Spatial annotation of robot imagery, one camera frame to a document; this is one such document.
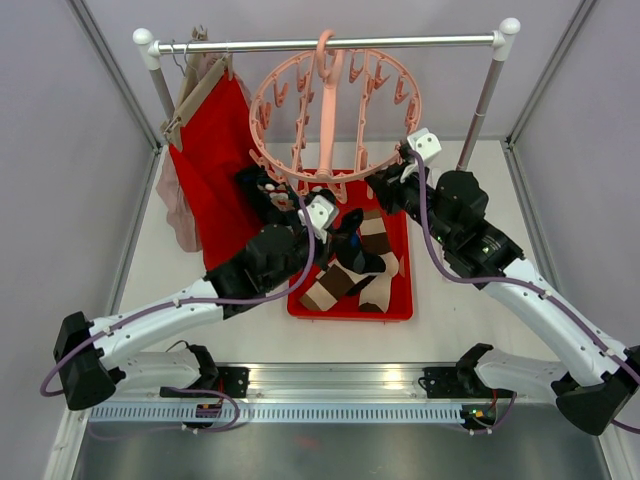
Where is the black sports sock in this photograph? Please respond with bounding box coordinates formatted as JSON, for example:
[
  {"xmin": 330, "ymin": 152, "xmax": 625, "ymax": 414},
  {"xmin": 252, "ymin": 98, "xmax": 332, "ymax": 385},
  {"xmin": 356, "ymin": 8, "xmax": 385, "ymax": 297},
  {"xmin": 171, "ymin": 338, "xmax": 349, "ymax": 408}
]
[
  {"xmin": 234, "ymin": 164, "xmax": 274, "ymax": 219},
  {"xmin": 332, "ymin": 208, "xmax": 386, "ymax": 275}
]

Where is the aluminium frame post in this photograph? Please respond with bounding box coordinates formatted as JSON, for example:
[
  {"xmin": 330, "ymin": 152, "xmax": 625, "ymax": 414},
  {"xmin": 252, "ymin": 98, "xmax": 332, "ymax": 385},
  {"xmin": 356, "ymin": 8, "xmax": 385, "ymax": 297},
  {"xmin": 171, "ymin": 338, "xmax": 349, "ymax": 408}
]
[
  {"xmin": 505, "ymin": 0, "xmax": 600, "ymax": 151},
  {"xmin": 65, "ymin": 0, "xmax": 160, "ymax": 153}
]

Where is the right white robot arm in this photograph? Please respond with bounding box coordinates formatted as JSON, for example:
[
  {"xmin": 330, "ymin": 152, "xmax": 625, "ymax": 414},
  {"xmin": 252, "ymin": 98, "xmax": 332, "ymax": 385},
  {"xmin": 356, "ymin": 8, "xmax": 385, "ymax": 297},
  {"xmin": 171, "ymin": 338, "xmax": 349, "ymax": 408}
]
[{"xmin": 366, "ymin": 165, "xmax": 639, "ymax": 436}]

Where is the beige clip hanger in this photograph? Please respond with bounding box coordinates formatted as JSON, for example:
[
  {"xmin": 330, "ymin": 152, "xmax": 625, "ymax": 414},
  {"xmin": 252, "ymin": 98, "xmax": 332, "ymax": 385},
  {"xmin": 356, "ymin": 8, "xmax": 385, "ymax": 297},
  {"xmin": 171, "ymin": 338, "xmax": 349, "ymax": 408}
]
[{"xmin": 161, "ymin": 46, "xmax": 234, "ymax": 151}]

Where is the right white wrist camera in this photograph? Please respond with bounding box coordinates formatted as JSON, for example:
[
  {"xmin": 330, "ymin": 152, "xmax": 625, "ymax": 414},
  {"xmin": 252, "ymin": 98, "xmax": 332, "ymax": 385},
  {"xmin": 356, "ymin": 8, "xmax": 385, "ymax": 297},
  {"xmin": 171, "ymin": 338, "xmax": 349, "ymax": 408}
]
[{"xmin": 403, "ymin": 128, "xmax": 442, "ymax": 179}]

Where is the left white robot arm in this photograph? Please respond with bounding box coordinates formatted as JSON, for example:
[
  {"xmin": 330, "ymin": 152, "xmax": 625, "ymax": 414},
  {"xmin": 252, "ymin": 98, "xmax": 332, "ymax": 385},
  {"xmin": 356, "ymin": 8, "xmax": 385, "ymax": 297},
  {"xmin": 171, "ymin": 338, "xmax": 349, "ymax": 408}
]
[{"xmin": 40, "ymin": 224, "xmax": 335, "ymax": 411}]

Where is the aluminium frame post right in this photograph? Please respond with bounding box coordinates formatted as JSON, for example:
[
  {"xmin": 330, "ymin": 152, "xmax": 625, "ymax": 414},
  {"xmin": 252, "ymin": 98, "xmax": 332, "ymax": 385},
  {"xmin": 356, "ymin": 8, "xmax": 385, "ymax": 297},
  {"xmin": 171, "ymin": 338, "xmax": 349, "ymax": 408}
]
[{"xmin": 505, "ymin": 0, "xmax": 600, "ymax": 151}]

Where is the metal clothes rack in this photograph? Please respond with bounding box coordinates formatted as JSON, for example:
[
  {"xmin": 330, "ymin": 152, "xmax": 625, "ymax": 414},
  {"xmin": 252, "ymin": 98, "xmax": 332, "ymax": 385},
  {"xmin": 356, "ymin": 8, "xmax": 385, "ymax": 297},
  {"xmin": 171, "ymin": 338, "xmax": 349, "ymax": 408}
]
[{"xmin": 132, "ymin": 18, "xmax": 521, "ymax": 170}]

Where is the pink round clip hanger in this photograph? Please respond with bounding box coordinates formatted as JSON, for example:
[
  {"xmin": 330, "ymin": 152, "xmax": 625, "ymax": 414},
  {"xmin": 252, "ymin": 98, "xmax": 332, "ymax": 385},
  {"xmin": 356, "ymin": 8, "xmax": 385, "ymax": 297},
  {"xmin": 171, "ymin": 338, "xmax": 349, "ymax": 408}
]
[{"xmin": 249, "ymin": 46, "xmax": 422, "ymax": 203}]

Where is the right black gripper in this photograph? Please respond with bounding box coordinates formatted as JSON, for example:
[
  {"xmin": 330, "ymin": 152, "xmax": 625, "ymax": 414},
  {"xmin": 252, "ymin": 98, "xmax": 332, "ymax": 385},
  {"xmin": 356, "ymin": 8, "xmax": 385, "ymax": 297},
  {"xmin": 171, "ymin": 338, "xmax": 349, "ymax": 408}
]
[{"xmin": 366, "ymin": 158, "xmax": 455, "ymax": 247}]

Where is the aluminium frame post left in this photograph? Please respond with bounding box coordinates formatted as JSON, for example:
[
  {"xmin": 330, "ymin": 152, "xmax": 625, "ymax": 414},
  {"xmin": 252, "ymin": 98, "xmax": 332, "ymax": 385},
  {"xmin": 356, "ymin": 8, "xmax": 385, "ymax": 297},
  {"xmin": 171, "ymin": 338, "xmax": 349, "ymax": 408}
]
[{"xmin": 65, "ymin": 0, "xmax": 160, "ymax": 153}]

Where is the white slotted cable duct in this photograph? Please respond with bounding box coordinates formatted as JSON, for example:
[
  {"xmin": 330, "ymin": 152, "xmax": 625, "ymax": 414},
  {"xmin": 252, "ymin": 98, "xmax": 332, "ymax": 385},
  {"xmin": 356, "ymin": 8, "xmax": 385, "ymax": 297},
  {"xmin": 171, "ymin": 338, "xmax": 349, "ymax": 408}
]
[{"xmin": 90, "ymin": 402, "xmax": 464, "ymax": 425}]

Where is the brown beige striped sock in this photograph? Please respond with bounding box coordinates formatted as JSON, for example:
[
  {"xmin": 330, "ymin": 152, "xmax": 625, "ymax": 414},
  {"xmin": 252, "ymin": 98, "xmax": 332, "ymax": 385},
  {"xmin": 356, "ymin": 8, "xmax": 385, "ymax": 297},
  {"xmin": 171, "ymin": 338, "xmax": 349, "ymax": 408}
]
[{"xmin": 299, "ymin": 209, "xmax": 400, "ymax": 313}]

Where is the red plastic tray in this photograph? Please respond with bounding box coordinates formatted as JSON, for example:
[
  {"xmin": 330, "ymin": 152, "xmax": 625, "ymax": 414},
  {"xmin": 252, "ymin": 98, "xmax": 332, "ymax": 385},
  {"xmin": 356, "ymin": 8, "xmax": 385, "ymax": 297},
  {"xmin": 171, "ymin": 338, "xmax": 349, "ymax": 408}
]
[{"xmin": 287, "ymin": 181, "xmax": 414, "ymax": 322}]

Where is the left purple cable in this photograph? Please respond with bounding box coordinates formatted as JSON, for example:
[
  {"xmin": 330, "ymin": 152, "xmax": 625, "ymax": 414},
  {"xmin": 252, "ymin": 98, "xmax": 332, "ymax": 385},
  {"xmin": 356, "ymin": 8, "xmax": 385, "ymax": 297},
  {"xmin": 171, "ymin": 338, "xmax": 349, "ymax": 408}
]
[{"xmin": 39, "ymin": 199, "xmax": 317, "ymax": 399}]

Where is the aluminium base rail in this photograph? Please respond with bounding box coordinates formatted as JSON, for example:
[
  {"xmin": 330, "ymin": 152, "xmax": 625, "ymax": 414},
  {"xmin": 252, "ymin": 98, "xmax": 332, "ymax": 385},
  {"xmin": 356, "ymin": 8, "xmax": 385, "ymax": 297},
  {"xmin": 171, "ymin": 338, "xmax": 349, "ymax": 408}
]
[{"xmin": 119, "ymin": 363, "xmax": 566, "ymax": 401}]

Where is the red hanging cloth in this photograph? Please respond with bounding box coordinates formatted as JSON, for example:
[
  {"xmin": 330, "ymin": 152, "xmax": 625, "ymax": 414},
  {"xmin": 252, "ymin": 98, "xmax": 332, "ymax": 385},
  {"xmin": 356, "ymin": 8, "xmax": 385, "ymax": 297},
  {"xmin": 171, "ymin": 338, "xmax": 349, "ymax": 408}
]
[{"xmin": 169, "ymin": 77, "xmax": 263, "ymax": 270}]

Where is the pink hanging garment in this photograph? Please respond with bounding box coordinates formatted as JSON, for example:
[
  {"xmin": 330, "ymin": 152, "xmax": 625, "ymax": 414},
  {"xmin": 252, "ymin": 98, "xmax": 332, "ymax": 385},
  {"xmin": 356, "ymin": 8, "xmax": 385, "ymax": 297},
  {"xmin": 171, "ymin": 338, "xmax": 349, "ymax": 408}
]
[{"xmin": 156, "ymin": 70, "xmax": 251, "ymax": 253}]

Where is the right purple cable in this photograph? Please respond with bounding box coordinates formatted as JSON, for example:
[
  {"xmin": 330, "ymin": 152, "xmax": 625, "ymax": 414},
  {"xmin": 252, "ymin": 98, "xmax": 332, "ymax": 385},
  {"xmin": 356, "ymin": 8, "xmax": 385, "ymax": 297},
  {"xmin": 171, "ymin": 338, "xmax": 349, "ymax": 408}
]
[{"xmin": 409, "ymin": 149, "xmax": 640, "ymax": 434}]

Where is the teal christmas sock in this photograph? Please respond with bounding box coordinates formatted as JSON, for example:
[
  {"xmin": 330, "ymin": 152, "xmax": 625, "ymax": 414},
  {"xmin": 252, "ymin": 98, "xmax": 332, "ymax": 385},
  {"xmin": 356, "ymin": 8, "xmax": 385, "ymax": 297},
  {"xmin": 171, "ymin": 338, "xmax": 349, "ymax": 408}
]
[{"xmin": 255, "ymin": 181, "xmax": 301, "ymax": 228}]

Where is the purple cable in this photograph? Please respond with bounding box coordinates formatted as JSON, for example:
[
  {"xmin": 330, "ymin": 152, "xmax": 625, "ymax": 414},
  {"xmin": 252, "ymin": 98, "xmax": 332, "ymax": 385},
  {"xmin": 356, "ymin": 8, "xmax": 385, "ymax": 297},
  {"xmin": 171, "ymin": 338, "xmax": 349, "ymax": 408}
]
[
  {"xmin": 39, "ymin": 199, "xmax": 317, "ymax": 399},
  {"xmin": 409, "ymin": 149, "xmax": 640, "ymax": 434}
]

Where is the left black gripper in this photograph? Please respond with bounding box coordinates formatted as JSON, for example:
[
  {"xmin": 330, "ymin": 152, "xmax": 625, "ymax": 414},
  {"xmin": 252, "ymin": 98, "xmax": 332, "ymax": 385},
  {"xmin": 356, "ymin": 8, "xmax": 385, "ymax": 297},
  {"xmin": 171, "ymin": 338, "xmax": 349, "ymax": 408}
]
[{"xmin": 265, "ymin": 213, "xmax": 348, "ymax": 291}]

